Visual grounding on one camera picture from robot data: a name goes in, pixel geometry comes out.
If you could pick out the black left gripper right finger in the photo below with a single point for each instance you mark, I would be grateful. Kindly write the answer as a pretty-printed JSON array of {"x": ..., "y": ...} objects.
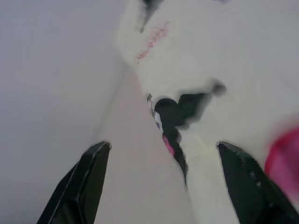
[{"x": 257, "y": 198}]

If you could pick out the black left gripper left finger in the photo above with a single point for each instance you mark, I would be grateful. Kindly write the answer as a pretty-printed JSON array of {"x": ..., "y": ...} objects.
[{"x": 79, "y": 191}]

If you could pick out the cream blanket with cartoon print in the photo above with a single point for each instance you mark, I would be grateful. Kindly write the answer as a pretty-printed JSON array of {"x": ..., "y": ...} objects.
[{"x": 210, "y": 46}]

